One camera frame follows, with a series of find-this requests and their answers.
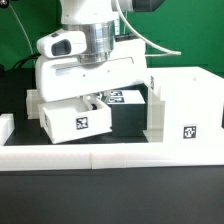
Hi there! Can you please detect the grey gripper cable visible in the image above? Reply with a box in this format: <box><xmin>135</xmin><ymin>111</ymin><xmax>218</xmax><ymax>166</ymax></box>
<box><xmin>113</xmin><ymin>0</ymin><xmax>183</xmax><ymax>58</ymax></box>

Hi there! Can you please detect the black cable bundle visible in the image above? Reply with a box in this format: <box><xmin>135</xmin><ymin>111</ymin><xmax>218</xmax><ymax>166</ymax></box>
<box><xmin>12</xmin><ymin>53</ymin><xmax>40</xmax><ymax>70</ymax></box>

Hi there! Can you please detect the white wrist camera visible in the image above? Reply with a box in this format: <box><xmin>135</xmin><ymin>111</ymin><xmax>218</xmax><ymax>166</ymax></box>
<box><xmin>37</xmin><ymin>29</ymin><xmax>87</xmax><ymax>59</ymax></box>

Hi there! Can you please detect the white drawer box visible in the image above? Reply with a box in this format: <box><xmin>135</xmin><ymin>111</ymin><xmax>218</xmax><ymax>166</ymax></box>
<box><xmin>38</xmin><ymin>98</ymin><xmax>112</xmax><ymax>144</ymax></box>
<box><xmin>26</xmin><ymin>89</ymin><xmax>42</xmax><ymax>119</ymax></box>

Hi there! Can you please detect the white drawer cabinet frame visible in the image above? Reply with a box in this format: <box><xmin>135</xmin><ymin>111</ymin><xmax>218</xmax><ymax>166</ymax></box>
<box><xmin>144</xmin><ymin>67</ymin><xmax>224</xmax><ymax>145</ymax></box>

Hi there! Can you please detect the white fiducial marker sheet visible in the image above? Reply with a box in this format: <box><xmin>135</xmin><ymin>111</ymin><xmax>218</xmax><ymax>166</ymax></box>
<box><xmin>107</xmin><ymin>90</ymin><xmax>145</xmax><ymax>104</ymax></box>

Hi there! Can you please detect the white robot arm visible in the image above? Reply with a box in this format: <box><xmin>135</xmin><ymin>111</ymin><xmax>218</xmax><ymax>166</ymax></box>
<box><xmin>35</xmin><ymin>0</ymin><xmax>164</xmax><ymax>102</ymax></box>

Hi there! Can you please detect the white U-shaped fence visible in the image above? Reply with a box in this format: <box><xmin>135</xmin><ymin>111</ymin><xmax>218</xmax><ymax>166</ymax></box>
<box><xmin>0</xmin><ymin>114</ymin><xmax>224</xmax><ymax>171</ymax></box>

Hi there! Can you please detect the thin white cable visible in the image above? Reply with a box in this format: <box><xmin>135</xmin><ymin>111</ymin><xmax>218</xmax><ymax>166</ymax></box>
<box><xmin>7</xmin><ymin>3</ymin><xmax>37</xmax><ymax>58</ymax></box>

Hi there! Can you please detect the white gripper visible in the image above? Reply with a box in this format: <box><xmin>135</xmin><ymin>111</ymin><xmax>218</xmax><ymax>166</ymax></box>
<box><xmin>35</xmin><ymin>39</ymin><xmax>148</xmax><ymax>111</ymax></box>

